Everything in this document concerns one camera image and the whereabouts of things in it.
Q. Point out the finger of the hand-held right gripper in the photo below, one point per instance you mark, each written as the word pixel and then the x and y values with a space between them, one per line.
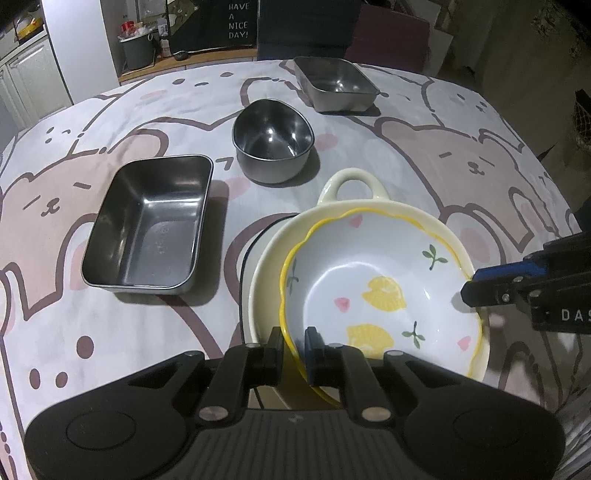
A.
pixel 498 272
pixel 489 293

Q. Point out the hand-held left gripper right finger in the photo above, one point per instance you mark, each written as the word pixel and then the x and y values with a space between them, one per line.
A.
pixel 311 364

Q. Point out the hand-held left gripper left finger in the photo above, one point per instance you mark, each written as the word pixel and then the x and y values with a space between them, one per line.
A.
pixel 272 364

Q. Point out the square white bowl dark rim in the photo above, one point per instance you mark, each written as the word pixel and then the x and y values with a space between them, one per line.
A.
pixel 247 258

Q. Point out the floral bowl yellow rim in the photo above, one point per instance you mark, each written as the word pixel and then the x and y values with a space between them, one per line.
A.
pixel 369 258

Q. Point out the deep steel rectangular container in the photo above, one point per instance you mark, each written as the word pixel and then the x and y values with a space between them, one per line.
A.
pixel 147 230

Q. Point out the round steel bowl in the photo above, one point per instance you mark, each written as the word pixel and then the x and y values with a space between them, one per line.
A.
pixel 272 134

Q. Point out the shallow steel rectangular tray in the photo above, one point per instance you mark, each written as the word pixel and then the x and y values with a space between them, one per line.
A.
pixel 332 78

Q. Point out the bear print tablecloth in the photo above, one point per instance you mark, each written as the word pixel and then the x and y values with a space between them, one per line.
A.
pixel 415 152

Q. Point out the maroon board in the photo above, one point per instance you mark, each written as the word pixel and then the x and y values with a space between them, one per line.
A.
pixel 392 39

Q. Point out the dark chair back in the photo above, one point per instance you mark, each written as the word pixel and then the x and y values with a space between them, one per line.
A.
pixel 304 27

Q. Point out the wooden bench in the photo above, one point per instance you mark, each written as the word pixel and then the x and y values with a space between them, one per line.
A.
pixel 207 57

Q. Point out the small black object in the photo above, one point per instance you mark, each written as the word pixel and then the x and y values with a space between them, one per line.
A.
pixel 180 55

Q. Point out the grey bin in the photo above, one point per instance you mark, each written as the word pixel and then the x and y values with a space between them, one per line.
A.
pixel 136 50

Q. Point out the black lettered sign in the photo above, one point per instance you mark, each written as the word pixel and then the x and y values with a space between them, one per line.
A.
pixel 212 23

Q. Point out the white refrigerator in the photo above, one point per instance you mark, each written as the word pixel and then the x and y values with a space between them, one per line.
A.
pixel 78 46

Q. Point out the white kitchen cabinet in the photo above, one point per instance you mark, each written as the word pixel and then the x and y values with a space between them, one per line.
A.
pixel 27 78

